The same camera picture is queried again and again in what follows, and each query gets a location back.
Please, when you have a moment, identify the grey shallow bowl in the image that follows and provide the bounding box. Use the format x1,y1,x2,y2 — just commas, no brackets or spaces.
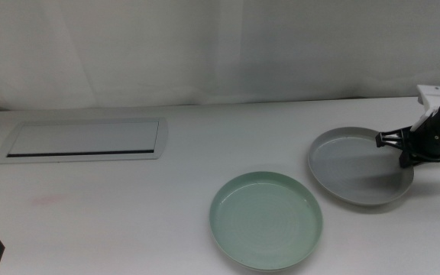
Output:
307,126,416,207

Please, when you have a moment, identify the pale green shallow bowl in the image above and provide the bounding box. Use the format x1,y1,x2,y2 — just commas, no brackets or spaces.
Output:
209,170,324,270

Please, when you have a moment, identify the white curtain backdrop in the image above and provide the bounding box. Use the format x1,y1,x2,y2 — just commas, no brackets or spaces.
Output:
0,0,440,112

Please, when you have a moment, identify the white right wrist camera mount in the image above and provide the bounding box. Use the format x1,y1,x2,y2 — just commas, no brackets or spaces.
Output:
410,84,440,133

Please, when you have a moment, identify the grey table cable hatch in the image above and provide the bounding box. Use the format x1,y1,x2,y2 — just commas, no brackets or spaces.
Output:
0,117,170,165

